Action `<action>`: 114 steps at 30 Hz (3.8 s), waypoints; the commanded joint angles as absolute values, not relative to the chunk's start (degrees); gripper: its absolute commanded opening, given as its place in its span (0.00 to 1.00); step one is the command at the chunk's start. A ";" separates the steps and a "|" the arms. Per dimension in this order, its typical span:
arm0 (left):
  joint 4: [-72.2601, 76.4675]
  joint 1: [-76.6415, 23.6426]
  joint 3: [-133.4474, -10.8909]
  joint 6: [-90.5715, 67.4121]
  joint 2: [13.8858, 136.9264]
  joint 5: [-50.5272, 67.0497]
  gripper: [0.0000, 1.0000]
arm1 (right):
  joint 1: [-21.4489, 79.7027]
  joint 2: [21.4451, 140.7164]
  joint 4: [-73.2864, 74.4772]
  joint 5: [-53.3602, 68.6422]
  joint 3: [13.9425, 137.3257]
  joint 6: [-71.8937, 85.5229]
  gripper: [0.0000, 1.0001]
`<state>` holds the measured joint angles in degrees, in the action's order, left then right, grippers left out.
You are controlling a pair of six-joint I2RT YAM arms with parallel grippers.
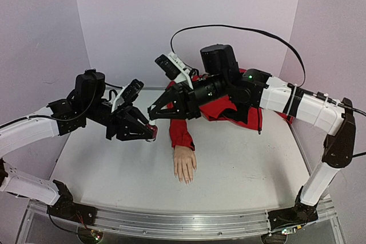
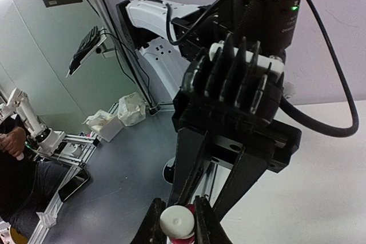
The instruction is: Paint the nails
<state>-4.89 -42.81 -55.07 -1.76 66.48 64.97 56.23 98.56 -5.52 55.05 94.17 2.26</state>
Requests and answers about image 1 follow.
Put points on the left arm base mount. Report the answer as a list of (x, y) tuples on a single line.
[(65, 207)]

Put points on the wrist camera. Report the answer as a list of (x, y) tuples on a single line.
[(175, 69), (127, 95)]

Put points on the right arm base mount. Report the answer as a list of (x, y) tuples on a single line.
[(298, 215)]

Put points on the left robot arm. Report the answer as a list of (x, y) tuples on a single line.
[(27, 130)]

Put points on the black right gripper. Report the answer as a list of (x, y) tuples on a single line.
[(186, 100)]

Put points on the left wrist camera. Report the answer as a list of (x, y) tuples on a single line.
[(127, 95)]

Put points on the mannequin hand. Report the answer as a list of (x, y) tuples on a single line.
[(185, 164)]

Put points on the red jacket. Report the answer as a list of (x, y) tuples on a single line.
[(221, 109)]

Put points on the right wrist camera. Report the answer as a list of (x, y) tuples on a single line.
[(175, 69)]

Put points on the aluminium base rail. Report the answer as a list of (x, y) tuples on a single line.
[(325, 228)]

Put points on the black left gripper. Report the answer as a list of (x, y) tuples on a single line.
[(116, 119)]

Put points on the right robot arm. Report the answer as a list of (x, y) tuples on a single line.
[(334, 117)]

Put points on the red nail polish bottle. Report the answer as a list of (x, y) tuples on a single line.
[(153, 130)]

